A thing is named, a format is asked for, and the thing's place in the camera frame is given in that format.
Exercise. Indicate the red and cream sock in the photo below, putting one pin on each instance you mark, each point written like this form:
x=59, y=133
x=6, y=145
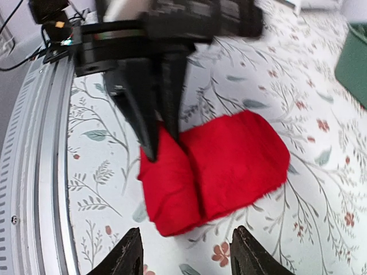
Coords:
x=213, y=170

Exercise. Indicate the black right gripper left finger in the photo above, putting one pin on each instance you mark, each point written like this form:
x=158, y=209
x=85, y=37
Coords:
x=125, y=258

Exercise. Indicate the green divided storage bin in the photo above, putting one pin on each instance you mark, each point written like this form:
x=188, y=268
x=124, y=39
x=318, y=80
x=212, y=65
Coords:
x=350, y=70

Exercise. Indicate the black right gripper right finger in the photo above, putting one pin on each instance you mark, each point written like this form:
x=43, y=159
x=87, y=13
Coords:
x=249, y=257

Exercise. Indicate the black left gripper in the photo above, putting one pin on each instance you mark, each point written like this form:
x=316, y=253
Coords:
x=168, y=28

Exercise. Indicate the aluminium front rail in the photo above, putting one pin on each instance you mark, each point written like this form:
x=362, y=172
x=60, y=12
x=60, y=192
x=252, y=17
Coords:
x=36, y=230

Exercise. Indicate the white shelf unit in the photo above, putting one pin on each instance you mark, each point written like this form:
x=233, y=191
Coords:
x=299, y=5

